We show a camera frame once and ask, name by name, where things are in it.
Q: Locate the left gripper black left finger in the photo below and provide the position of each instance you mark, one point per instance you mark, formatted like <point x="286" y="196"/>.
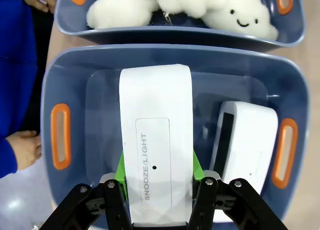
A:
<point x="100" y="207"/>

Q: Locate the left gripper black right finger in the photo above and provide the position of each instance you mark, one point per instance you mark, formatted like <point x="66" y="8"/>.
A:
<point x="225" y="205"/>

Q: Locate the white clock with black screen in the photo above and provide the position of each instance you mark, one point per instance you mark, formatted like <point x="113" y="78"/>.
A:
<point x="255" y="139"/>

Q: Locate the white clock with snooze print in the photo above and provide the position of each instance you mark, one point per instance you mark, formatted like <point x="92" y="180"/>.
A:
<point x="155" y="102"/>

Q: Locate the white cloud plush smiling face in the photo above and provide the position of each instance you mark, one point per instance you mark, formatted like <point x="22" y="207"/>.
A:
<point x="225" y="12"/>

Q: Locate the white fluffy plush toy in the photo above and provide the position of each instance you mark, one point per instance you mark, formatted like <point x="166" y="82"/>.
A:
<point x="117" y="12"/>

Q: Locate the person's right forearm blue sleeve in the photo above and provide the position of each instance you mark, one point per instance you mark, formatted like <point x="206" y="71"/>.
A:
<point x="8" y="159"/>

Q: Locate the person's right hand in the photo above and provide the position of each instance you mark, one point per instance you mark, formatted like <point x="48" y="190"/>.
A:
<point x="26" y="149"/>

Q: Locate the person's left hand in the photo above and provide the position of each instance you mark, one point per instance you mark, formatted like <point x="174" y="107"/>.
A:
<point x="41" y="0"/>

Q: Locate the person in blue hoodie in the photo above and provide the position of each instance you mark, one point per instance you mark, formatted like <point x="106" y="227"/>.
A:
<point x="15" y="64"/>

